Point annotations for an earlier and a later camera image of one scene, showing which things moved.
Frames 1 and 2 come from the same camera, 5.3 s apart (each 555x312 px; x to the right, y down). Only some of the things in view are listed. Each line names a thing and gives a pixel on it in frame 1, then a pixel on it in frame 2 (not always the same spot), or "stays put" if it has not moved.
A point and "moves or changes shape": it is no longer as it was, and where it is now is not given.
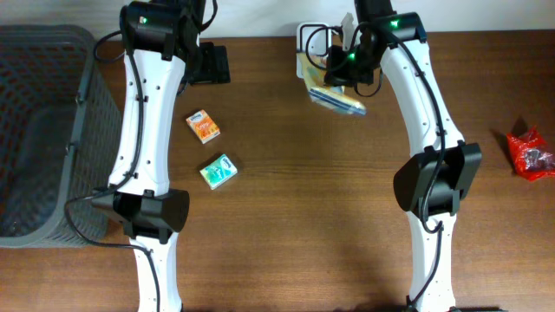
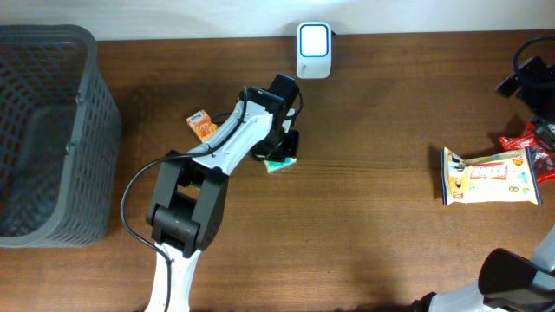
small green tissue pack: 219,172 moves or changes shape
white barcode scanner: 312,38 stays put
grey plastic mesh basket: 60,138 stays put
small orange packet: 204,126 stays put
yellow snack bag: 312,70 to 501,178
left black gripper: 215,65 to 286,145
